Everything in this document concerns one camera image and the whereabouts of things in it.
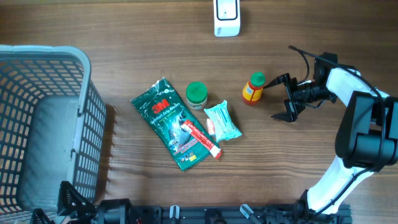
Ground red toothpaste tube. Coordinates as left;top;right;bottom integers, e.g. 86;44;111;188
181;120;222;159

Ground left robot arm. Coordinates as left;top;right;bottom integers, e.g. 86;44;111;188
30;181;132;224

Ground small red white packet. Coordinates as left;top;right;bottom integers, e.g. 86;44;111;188
206;118;215;136

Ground teal wet wipes pack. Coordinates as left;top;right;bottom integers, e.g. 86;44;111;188
204;100;242;142

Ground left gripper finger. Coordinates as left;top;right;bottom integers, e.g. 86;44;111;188
57;181;89;217
30;208;52;224

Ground grey plastic shopping basket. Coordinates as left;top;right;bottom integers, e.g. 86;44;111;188
1;45;106;223

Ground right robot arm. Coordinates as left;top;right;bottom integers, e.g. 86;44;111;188
266;52;397;220

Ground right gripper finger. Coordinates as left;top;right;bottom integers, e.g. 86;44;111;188
271;99;303;123
263;73;290;89

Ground green lid jar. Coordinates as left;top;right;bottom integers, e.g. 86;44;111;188
186;82;208;110

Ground green 3M gloves packet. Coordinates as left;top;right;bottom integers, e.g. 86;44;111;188
131;78;221;171

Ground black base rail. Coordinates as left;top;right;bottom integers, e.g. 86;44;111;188
93;198;352;224

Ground red sauce bottle green cap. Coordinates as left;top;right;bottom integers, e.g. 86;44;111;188
241;72;266;105

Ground white barcode scanner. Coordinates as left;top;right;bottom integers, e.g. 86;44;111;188
213;0;241;37

